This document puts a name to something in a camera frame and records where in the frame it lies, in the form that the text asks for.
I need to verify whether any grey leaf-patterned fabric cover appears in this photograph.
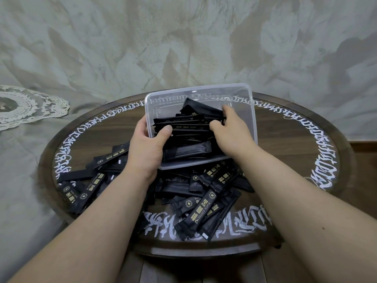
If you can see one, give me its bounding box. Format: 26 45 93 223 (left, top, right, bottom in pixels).
0 0 377 280

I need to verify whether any bundle of black sachets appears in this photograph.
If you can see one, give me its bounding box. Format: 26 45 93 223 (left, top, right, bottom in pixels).
153 98 228 162

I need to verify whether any round wooden glass-topped table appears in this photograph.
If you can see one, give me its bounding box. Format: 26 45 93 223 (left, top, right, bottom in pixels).
38 92 357 260

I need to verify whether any person's right hand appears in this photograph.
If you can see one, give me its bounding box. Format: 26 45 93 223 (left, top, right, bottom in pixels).
209 104 260 158

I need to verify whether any white lace doily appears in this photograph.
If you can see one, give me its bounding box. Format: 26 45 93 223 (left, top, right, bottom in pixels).
0 85 70 132

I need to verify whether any clear plastic container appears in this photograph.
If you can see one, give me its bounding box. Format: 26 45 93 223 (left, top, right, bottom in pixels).
144 83 259 170

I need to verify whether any person's right forearm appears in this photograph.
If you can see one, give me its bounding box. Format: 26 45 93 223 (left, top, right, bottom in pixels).
235 144 377 283

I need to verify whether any person's left forearm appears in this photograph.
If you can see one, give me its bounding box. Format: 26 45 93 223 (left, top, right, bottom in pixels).
8 166 161 283

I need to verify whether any pile of black gold-printed sachets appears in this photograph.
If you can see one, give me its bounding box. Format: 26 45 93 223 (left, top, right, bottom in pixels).
56 141 255 241

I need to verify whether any person's left hand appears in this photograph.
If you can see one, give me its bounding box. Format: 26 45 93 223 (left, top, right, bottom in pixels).
125 116 173 185

